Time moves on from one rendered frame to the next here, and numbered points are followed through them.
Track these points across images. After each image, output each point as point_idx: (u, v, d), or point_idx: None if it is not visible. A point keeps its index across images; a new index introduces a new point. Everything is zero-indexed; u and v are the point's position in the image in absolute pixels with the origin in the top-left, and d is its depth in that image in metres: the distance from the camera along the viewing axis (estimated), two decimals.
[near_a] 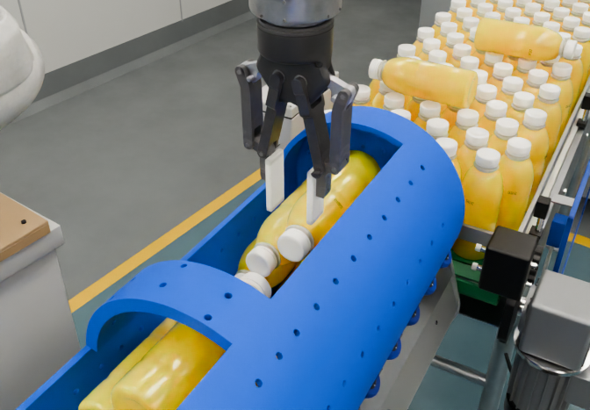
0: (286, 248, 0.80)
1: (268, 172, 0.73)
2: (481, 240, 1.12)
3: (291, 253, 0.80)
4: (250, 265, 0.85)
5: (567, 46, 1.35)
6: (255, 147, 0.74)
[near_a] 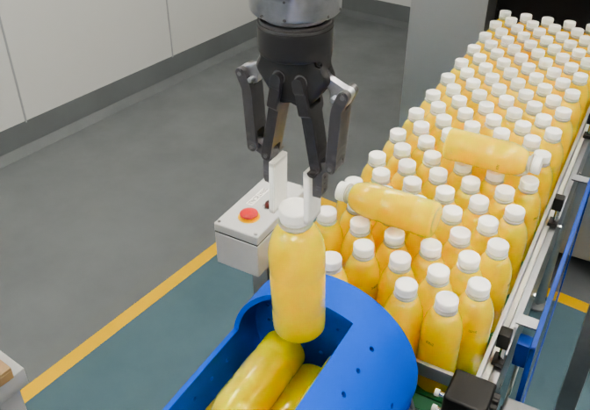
0: (291, 205, 0.76)
1: (271, 175, 0.73)
2: (442, 380, 1.13)
3: (294, 210, 0.76)
4: None
5: (534, 163, 1.36)
6: (258, 148, 0.73)
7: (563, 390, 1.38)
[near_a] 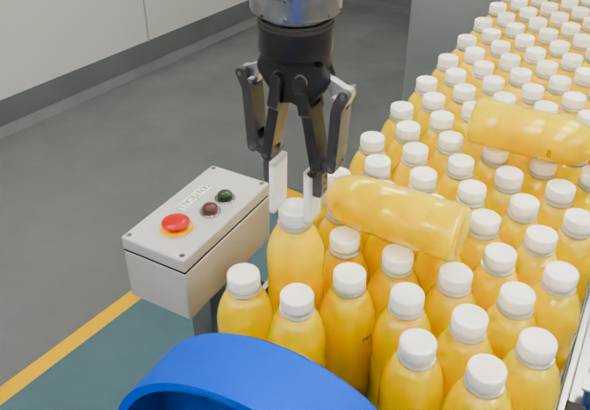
0: (291, 205, 0.76)
1: (271, 174, 0.73)
2: None
3: (294, 209, 0.76)
4: None
5: None
6: (258, 148, 0.73)
7: None
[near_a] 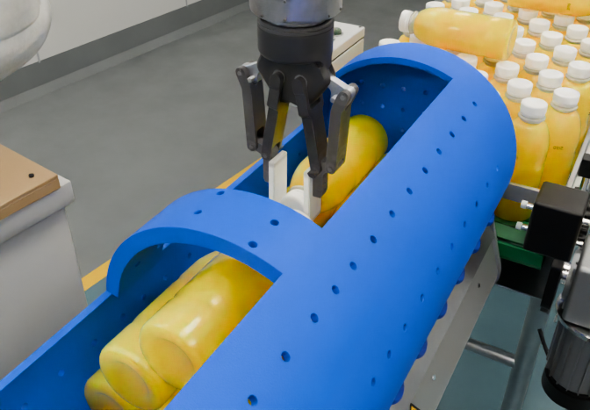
0: None
1: (271, 174, 0.73)
2: (525, 198, 1.04)
3: None
4: None
5: None
6: (258, 148, 0.73)
7: None
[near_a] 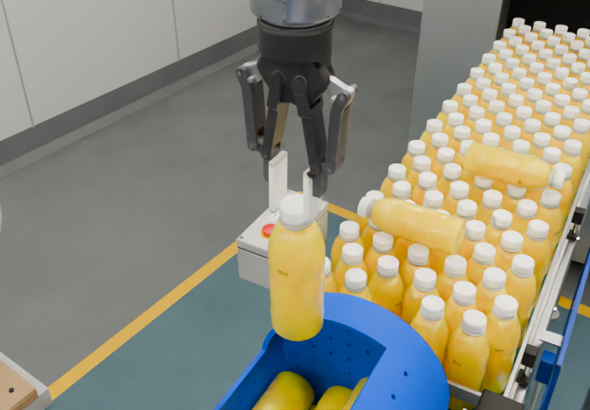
0: (349, 248, 1.24)
1: (271, 174, 0.73)
2: (468, 399, 1.12)
3: (352, 250, 1.23)
4: (285, 203, 0.76)
5: (557, 178, 1.36)
6: (258, 148, 0.73)
7: (586, 406, 1.37)
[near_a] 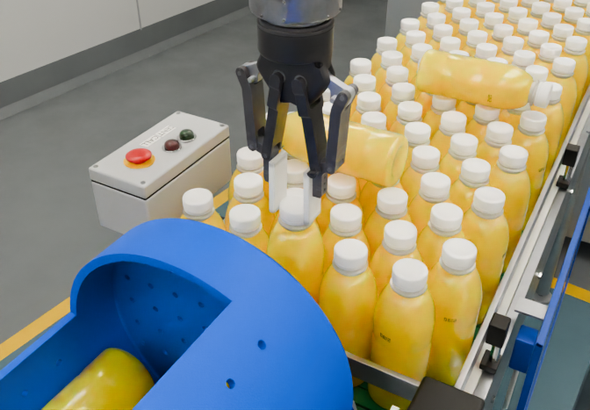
0: (244, 179, 0.87)
1: (271, 174, 0.73)
2: (404, 392, 0.76)
3: (247, 182, 0.87)
4: (285, 203, 0.76)
5: (540, 91, 0.99)
6: (258, 148, 0.73)
7: (579, 403, 1.01)
